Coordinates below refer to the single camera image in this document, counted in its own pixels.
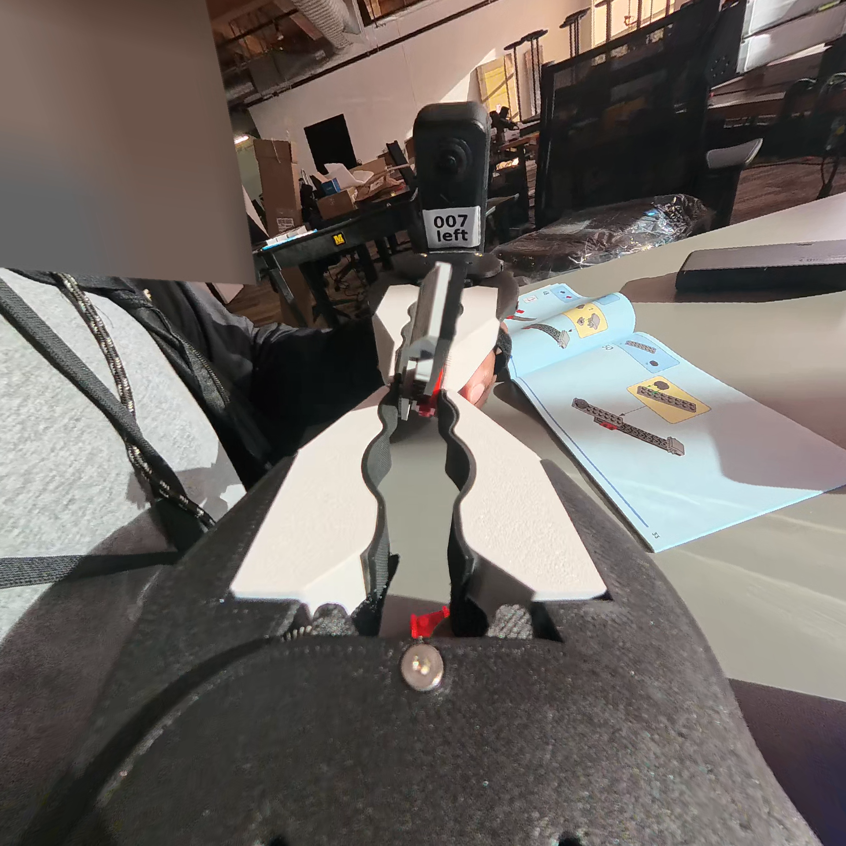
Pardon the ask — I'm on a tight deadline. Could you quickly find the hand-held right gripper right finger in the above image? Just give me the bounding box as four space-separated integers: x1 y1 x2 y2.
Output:
436 390 608 635

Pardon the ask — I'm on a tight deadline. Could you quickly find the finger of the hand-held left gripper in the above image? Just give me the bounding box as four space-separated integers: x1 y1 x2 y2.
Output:
439 284 505 401
370 283 424 392

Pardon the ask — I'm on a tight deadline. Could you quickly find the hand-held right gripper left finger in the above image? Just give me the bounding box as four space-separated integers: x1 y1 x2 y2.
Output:
230 386 405 635

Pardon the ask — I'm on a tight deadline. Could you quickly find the grey toy brick plate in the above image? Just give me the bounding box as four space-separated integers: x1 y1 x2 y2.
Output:
403 261 467 378

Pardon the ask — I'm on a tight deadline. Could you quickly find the person's left forearm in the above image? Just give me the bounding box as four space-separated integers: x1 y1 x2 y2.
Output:
142 281 387 464

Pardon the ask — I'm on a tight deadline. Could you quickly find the grey desk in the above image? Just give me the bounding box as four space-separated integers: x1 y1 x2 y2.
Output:
383 192 846 701

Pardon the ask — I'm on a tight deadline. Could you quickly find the black workbench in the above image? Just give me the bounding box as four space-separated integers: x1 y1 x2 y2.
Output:
254 192 425 331

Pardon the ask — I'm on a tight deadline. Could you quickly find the black flat screen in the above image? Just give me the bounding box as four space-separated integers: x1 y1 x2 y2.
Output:
304 114 358 177

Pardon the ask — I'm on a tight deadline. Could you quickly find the plastic-wrapped black bundle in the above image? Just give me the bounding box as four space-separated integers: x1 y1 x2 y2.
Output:
492 193 719 269

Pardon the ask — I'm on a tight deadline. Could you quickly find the light blue instruction booklet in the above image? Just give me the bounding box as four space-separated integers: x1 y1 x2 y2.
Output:
502 284 846 553

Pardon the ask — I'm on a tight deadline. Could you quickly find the tall cardboard box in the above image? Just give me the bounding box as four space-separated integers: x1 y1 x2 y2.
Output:
253 139 302 236

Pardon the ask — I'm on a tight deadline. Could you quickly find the black power strip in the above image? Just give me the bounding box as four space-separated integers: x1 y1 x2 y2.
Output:
675 239 846 296

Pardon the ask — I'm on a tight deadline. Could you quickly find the black wire rack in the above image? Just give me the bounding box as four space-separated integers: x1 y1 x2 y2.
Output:
535 0 724 230

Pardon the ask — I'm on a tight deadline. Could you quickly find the black drawstring bag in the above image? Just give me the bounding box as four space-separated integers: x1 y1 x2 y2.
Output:
0 267 219 589

